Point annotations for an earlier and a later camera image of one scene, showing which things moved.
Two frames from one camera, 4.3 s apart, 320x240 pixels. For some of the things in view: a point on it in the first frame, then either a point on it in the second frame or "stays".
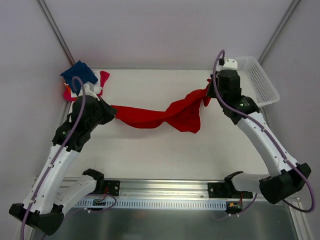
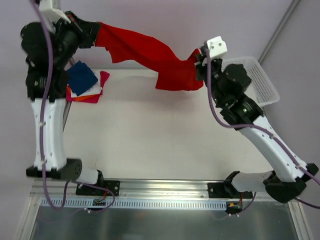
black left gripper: x=108 y=113 → x=88 y=32
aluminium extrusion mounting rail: x=77 y=188 stays
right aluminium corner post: x=275 y=35 stays
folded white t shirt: x=97 y=85 stays
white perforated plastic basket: x=254 y=81 stays
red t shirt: x=183 y=113 → x=143 y=51
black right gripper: x=213 y=88 → x=202 y=64
